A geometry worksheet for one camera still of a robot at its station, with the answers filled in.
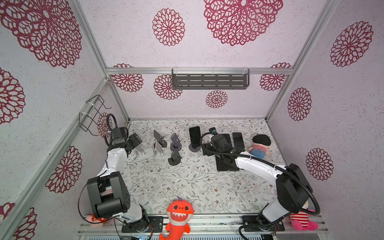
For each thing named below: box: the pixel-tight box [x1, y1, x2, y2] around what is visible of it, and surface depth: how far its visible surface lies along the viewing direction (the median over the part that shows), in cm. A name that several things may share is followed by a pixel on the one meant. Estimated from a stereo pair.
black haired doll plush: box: [248, 134, 272, 159], surface depth 98 cm
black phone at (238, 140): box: [232, 132, 245, 149], surface depth 109 cm
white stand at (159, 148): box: [155, 141, 166, 157], surface depth 99 cm
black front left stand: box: [168, 151, 182, 166], surface depth 96 cm
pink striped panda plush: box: [290, 200, 319, 231], surface depth 71 cm
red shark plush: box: [159, 196, 194, 240], surface depth 71 cm
